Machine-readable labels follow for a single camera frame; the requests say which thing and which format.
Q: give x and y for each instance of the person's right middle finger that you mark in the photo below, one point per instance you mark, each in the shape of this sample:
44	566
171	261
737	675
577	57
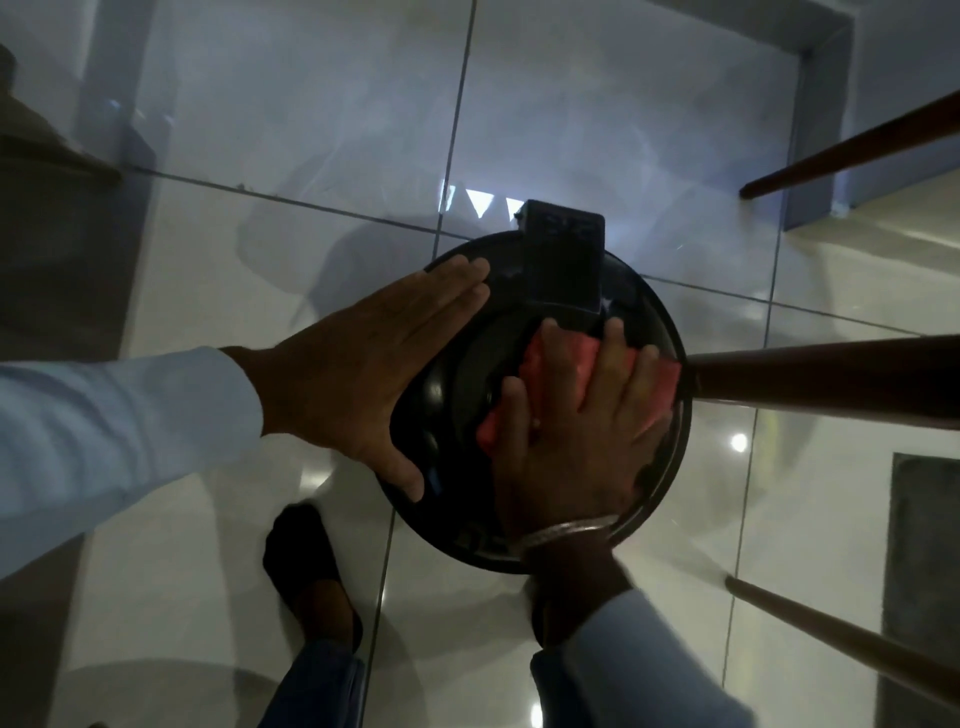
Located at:
611	364

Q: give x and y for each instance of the red cleaning cloth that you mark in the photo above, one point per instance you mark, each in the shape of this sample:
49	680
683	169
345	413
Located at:
574	360

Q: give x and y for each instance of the black shoe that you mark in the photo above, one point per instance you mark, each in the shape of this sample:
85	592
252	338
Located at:
304	559

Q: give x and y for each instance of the person's left thumb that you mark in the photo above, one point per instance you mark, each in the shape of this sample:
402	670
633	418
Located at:
397	465

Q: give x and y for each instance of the person's right forearm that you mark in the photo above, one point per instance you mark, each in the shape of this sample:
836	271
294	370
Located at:
637	652

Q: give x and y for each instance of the person's right leg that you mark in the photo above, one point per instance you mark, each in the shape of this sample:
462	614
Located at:
551	694

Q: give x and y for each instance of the silver wrist bangle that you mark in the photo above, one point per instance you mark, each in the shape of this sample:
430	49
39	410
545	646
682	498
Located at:
559	534

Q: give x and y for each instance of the person's leg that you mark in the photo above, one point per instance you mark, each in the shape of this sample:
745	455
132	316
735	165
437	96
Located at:
319	686
551	694

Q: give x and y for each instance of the dark grey floor mat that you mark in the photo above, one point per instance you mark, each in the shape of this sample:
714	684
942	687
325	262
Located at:
922	592

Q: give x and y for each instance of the person's left forearm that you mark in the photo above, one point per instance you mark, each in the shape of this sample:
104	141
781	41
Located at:
112	442

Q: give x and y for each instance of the person's left leg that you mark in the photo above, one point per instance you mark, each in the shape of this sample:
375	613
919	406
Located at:
319	686

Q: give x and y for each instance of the person's left hand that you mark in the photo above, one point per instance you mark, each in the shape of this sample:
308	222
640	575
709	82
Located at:
337	379

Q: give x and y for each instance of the person's right thumb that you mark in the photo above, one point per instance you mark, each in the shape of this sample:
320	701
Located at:
514	420

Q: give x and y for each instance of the person's right hand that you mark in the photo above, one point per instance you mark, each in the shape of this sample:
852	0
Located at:
570	465

